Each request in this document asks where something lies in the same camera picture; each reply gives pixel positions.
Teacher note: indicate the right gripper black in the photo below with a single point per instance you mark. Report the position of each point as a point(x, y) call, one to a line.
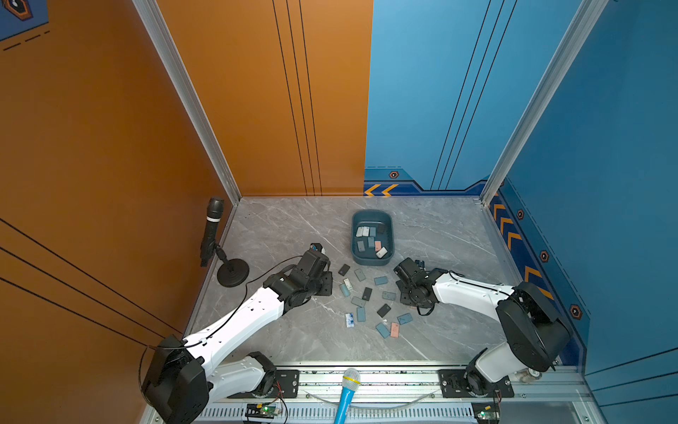
point(404, 301)

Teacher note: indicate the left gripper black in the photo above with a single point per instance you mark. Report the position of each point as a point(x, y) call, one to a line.
point(327, 277)

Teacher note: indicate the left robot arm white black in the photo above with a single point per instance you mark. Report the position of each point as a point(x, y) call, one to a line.
point(186, 374)

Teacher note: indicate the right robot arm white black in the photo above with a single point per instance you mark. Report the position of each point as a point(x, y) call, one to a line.
point(535, 331)

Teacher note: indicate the teal grey eraser centre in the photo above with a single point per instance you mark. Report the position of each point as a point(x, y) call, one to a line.
point(387, 295)

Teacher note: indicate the grey eraser top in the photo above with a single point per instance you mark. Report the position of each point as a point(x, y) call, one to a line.
point(360, 275)

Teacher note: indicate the light blue eraser bottom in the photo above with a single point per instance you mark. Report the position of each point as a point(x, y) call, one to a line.
point(383, 330)

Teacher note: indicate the white blue printed eraser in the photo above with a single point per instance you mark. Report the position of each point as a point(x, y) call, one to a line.
point(349, 320)

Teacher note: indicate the dark teal storage box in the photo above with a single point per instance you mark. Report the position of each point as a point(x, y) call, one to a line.
point(372, 218)

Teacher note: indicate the black microphone on stand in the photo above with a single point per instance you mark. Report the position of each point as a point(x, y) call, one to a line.
point(232, 272)

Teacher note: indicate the blue handheld microphone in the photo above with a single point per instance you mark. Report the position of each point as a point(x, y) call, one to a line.
point(351, 382)

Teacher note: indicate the left green circuit board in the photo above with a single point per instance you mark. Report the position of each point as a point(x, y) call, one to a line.
point(262, 413)

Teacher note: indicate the green circuit board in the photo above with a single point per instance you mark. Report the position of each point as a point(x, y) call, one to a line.
point(486, 414)
point(262, 413)

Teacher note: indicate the right green circuit board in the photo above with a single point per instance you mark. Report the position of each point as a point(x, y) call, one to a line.
point(486, 414)

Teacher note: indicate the clear tape roll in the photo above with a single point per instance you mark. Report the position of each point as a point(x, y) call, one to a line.
point(530, 376)

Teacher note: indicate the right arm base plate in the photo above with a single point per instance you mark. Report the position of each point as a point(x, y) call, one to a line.
point(454, 384)

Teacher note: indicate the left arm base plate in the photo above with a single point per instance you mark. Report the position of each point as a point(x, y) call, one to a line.
point(285, 383)

